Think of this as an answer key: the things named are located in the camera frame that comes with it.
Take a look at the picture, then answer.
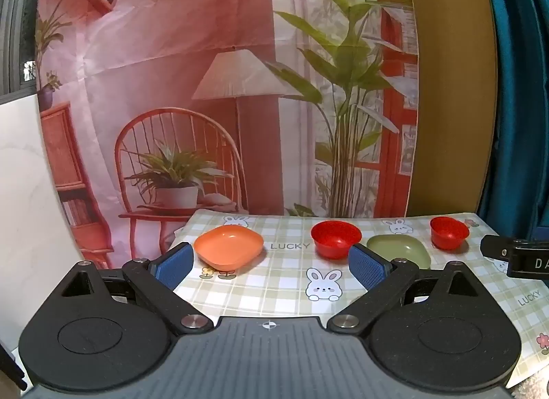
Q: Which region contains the small red bowl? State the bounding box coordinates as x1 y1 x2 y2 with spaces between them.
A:
430 216 470 251

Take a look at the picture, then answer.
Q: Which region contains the green square plate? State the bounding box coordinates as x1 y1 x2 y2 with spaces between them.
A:
366 233 431 270

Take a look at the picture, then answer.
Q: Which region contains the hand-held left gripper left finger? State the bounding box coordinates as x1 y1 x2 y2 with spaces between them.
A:
52 242 214 334

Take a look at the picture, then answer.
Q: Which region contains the large red bowl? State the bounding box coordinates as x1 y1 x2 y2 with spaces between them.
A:
311 220 362 260

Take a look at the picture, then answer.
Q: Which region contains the dark window frame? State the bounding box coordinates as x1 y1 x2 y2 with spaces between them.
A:
0 0 46 101

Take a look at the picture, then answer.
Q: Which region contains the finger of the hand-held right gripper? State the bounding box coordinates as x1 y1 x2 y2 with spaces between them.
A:
480 233 522 261

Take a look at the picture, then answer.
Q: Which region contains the checked rabbit print tablecloth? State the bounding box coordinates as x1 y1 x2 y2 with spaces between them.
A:
172 208 549 388

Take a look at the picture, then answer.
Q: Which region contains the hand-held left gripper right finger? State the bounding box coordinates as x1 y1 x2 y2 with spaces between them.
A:
328 243 495 333

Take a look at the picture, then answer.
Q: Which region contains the printed room scene backdrop cloth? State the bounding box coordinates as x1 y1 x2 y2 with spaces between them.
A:
36 0 420 271

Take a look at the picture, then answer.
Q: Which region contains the blue curtain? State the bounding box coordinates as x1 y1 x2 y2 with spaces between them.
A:
478 0 549 246

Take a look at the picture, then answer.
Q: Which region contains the orange square plate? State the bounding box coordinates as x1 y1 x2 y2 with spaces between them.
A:
194 227 264 272

